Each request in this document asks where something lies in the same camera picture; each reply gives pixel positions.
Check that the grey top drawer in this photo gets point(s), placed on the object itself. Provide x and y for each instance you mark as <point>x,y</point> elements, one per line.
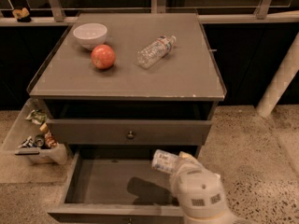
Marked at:
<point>114,131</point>

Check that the white bowl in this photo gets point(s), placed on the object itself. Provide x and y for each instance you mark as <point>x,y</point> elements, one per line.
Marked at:
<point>90,35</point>

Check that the clear plastic trash bin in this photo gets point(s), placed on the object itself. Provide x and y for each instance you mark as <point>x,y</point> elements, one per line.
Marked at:
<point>21,136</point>

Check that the grey drawer cabinet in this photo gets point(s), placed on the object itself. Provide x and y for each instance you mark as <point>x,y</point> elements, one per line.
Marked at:
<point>184,85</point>

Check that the metal railing with glass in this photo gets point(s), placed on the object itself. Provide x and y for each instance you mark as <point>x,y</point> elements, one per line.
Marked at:
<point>208,11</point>

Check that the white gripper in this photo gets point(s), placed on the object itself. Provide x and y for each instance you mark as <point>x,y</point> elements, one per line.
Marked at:
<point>199,187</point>

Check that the green crumpled wrapper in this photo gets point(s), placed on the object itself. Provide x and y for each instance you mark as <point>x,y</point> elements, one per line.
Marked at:
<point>37,116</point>

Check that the white wrapped post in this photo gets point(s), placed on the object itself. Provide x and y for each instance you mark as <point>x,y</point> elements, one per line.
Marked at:
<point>283,77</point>

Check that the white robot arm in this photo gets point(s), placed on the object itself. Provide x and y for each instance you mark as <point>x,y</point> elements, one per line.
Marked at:
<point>229,218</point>

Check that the clear crumpled water bottle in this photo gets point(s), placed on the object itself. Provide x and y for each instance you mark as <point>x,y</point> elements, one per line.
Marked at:
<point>155,51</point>

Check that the orange snack packet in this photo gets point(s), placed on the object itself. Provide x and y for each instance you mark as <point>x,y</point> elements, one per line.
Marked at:
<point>50,141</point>

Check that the labelled water bottle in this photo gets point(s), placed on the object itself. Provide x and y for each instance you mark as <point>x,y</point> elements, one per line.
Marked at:
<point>165,162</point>

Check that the grey open middle drawer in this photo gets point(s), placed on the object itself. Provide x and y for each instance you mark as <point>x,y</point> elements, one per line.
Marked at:
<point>116,191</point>

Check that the round brass drawer knob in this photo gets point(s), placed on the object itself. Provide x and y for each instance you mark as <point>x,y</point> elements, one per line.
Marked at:
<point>130,135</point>

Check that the yellow black object on ledge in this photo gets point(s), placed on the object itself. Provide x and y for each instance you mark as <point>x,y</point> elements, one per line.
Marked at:
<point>21,14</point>

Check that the crushed drink can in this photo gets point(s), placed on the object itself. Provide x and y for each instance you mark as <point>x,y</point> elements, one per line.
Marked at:
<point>39,140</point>

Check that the red apple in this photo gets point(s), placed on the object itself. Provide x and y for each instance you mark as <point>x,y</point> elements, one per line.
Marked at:
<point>103,57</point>

